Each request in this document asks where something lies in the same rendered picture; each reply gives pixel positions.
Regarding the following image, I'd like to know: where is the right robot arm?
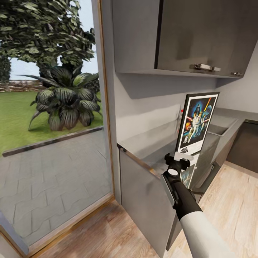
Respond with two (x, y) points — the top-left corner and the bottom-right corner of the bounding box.
(161, 152), (239, 258)

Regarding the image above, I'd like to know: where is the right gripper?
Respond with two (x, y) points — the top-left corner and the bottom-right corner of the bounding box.
(164, 153), (190, 171)

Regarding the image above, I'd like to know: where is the poster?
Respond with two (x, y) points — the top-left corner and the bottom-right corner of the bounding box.
(175, 92), (220, 155)

